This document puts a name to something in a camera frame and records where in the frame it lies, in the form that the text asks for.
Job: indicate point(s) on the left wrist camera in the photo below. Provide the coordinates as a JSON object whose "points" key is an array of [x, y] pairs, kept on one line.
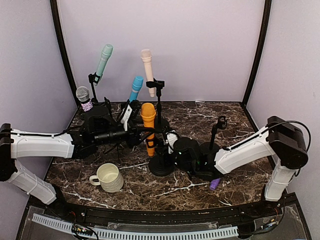
{"points": [[131, 113]]}

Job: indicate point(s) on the beige pink microphone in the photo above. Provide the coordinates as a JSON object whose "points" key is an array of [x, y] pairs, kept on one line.
{"points": [[146, 57]]}

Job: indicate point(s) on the orange microphone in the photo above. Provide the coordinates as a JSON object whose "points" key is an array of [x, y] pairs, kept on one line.
{"points": [[148, 114]]}

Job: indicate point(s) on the white slotted cable duct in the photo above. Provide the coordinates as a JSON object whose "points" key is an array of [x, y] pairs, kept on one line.
{"points": [[100, 233]]}

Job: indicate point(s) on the blue microphone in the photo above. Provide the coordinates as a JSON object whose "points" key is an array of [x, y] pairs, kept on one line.
{"points": [[136, 87]]}

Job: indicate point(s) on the black frame post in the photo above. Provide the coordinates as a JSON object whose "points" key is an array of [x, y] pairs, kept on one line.
{"points": [[258, 52], [63, 49]]}

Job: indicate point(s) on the mint green microphone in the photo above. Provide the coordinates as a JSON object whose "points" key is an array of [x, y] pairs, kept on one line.
{"points": [[105, 55]]}

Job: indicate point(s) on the right black frame post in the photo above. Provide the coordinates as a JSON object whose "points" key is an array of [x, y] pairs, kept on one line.
{"points": [[258, 52]]}

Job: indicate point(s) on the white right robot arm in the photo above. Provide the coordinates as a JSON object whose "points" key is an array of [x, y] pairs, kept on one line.
{"points": [[210, 162]]}

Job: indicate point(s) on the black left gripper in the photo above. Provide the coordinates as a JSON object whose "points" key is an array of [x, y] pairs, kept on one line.
{"points": [[134, 135]]}

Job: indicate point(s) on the black front table rail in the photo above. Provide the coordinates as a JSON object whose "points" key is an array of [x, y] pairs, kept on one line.
{"points": [[244, 214]]}

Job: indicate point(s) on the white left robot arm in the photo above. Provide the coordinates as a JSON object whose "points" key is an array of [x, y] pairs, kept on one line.
{"points": [[79, 142]]}

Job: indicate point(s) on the black stand of green microphone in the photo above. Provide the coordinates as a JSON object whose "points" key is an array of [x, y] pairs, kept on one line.
{"points": [[94, 87]]}

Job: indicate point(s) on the cream ceramic mug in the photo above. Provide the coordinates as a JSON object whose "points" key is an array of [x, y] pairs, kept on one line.
{"points": [[108, 176]]}

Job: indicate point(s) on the black stand of blue microphone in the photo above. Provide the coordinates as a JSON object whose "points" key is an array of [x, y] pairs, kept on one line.
{"points": [[125, 106]]}

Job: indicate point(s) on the left black frame post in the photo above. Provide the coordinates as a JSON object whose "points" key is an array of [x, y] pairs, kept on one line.
{"points": [[63, 49]]}

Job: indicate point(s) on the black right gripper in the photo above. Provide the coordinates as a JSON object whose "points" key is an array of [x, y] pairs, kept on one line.
{"points": [[163, 155]]}

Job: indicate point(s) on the black tripod microphone stand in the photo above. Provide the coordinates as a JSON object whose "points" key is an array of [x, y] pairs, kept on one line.
{"points": [[116, 146]]}

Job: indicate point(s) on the black stand of purple microphone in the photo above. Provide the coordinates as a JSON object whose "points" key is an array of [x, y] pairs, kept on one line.
{"points": [[211, 147]]}

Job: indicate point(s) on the glitter purple silver microphone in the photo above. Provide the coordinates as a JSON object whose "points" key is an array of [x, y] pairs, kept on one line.
{"points": [[83, 95]]}

